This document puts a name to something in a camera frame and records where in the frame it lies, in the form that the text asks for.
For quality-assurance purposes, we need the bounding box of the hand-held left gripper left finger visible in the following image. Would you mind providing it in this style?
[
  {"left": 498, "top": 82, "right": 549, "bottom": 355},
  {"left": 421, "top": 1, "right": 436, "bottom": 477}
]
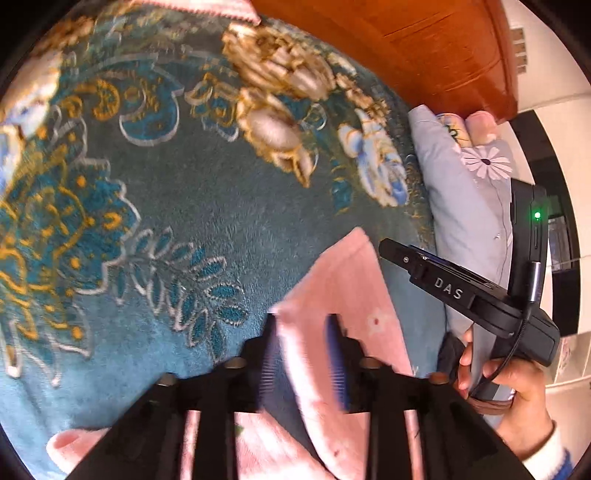
[{"left": 65, "top": 314, "right": 278, "bottom": 480}]

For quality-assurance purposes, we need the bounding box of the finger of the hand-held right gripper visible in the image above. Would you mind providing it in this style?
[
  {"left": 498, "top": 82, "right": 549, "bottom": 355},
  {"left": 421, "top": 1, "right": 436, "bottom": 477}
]
[{"left": 379, "top": 238, "right": 424, "bottom": 278}]

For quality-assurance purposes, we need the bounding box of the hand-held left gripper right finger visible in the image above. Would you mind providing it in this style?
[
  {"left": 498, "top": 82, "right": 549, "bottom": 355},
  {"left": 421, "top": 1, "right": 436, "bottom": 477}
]
[{"left": 325, "top": 314, "right": 536, "bottom": 480}]

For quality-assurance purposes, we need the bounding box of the pink floral fleece garment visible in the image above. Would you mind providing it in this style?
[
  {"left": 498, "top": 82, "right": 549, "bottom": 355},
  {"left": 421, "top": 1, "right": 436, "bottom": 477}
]
[{"left": 46, "top": 227, "right": 444, "bottom": 480}]

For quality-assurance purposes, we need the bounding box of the person's right forearm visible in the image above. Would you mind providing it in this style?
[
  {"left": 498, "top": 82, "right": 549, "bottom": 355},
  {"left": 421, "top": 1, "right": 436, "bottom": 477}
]
[{"left": 519, "top": 422, "right": 575, "bottom": 480}]

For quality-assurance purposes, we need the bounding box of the person's right hand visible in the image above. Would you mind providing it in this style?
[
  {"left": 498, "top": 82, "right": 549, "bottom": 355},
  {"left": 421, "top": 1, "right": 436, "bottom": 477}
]
[{"left": 455, "top": 325, "right": 555, "bottom": 460}]

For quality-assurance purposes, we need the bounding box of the blue-grey floral duvet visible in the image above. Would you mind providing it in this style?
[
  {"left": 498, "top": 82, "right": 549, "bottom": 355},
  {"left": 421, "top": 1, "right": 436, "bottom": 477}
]
[{"left": 409, "top": 105, "right": 518, "bottom": 416}]

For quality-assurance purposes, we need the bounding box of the floral print pillow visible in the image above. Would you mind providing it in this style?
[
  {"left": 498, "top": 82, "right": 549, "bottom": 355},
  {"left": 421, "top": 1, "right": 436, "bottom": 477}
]
[{"left": 436, "top": 113, "right": 467, "bottom": 148}]

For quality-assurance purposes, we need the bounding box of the white wardrobe with black band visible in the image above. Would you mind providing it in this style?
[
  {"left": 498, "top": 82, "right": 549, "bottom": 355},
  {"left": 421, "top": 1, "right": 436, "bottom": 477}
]
[{"left": 505, "top": 106, "right": 585, "bottom": 388}]

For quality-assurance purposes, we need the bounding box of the pink pillow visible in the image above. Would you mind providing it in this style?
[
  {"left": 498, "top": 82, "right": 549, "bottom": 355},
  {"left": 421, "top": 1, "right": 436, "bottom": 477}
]
[{"left": 464, "top": 111, "right": 502, "bottom": 148}]

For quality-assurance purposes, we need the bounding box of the wooden headboard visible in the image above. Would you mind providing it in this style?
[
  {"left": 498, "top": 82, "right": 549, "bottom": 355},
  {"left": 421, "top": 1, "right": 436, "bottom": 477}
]
[{"left": 249, "top": 0, "right": 520, "bottom": 125}]

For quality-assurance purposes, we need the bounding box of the pink knit cloth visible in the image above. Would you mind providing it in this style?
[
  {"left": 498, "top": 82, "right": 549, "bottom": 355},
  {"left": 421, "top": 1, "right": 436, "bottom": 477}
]
[{"left": 124, "top": 0, "right": 262, "bottom": 24}]

